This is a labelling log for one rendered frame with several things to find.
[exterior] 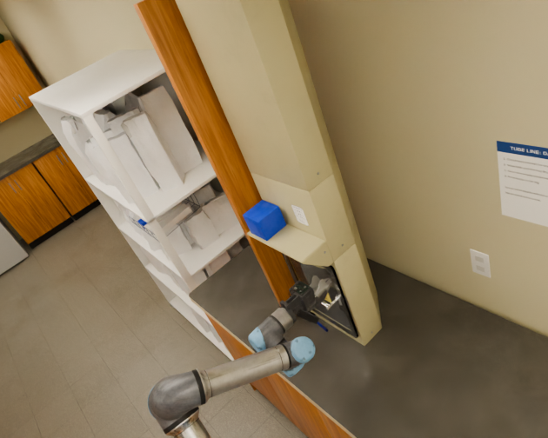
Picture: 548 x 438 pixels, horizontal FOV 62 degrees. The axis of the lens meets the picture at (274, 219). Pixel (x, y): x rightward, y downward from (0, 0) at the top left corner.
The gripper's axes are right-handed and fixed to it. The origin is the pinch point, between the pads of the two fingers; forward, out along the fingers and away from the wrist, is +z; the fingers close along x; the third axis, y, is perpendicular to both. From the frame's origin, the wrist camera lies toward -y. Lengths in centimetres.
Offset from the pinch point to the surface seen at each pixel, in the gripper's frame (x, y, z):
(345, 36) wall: 9, 71, 45
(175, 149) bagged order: 134, 21, 18
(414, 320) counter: -12.8, -36.9, 23.8
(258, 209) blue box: 21.2, 29.1, -3.4
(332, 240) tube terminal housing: -4.5, 18.4, 4.9
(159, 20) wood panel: 32, 97, -2
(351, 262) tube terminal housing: -4.5, 3.9, 9.4
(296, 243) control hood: 4.3, 20.1, -3.7
